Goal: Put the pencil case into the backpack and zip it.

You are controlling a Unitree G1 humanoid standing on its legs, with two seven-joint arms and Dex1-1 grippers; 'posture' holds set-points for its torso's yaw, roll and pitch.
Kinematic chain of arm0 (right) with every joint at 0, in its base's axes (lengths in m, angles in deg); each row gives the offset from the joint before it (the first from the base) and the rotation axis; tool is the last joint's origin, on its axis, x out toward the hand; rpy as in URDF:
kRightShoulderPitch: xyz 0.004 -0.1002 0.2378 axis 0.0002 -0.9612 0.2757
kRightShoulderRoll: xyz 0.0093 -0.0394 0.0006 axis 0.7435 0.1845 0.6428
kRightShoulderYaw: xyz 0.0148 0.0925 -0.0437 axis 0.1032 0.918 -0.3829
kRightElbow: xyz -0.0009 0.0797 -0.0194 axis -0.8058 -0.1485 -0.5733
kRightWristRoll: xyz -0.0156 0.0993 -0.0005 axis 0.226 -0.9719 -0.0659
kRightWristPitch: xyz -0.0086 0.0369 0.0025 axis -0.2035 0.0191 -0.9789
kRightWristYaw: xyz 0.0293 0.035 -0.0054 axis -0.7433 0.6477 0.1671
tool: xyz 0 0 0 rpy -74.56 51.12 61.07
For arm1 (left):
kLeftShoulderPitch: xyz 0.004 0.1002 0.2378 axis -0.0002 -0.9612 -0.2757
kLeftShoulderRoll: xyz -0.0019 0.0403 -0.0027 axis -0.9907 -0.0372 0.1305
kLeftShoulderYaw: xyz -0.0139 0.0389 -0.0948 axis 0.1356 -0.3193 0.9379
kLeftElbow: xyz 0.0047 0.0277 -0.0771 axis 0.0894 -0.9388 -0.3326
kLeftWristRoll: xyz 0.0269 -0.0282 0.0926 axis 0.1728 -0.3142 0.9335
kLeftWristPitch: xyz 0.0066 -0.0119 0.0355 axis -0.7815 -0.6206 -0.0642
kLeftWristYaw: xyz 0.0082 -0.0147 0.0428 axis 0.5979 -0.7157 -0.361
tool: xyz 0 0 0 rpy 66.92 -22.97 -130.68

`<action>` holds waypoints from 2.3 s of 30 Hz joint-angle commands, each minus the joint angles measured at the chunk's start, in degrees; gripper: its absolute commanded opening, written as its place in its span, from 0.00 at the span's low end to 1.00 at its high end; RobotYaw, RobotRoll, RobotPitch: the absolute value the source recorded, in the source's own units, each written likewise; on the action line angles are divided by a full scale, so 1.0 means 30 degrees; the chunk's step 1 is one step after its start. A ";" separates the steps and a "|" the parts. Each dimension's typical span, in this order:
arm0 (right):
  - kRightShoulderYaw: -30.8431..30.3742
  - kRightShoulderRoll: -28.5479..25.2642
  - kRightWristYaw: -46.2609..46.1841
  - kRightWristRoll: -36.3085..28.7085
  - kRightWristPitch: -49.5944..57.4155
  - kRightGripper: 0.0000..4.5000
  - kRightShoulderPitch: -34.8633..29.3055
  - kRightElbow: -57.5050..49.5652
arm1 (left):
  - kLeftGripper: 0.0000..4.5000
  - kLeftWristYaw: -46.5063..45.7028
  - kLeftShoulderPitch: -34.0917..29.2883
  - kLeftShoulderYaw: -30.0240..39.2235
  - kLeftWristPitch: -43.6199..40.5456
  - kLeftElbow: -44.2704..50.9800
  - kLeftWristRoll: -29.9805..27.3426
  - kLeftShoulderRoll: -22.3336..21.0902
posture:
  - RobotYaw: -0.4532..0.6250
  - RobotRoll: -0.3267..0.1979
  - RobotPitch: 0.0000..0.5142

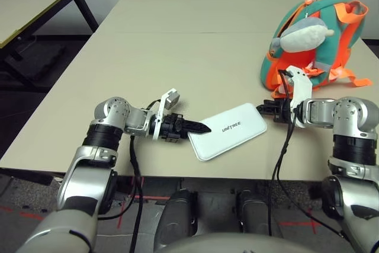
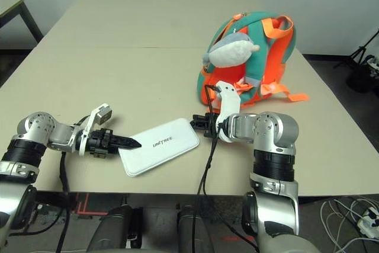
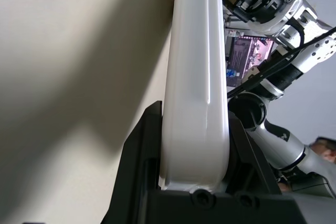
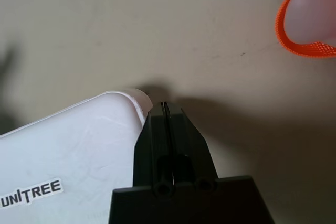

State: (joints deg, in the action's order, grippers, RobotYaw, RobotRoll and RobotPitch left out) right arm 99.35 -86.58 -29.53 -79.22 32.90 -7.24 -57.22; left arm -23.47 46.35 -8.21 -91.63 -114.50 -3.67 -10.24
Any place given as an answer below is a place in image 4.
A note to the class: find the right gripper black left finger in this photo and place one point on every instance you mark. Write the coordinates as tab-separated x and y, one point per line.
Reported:
152	150

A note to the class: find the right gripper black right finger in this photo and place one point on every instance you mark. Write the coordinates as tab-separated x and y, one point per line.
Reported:
189	150

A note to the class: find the white power bank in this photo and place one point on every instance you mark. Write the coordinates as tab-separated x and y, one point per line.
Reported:
65	155

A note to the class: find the teal and orange backpack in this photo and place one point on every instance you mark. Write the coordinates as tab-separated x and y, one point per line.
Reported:
279	27

